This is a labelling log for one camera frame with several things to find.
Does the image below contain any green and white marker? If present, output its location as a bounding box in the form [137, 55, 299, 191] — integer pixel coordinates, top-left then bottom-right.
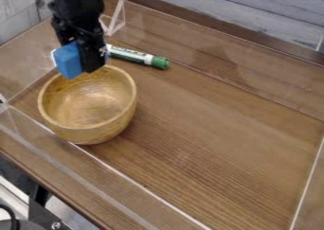
[105, 44, 170, 70]

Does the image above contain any black cable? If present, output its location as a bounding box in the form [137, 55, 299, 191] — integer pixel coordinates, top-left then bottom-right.
[0, 203, 18, 230]

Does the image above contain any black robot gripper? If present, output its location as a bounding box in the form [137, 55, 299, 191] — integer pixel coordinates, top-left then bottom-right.
[48, 0, 104, 73]

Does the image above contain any clear acrylic corner bracket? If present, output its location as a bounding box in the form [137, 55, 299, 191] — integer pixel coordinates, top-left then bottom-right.
[99, 0, 125, 37]

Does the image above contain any brown wooden bowl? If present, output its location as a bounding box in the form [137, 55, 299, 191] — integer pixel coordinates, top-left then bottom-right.
[37, 65, 137, 145]

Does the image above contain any black table leg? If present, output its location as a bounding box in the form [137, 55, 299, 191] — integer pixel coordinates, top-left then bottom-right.
[33, 186, 50, 207]

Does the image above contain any blue rectangular block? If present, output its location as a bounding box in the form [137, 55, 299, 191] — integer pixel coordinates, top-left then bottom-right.
[50, 42, 81, 79]

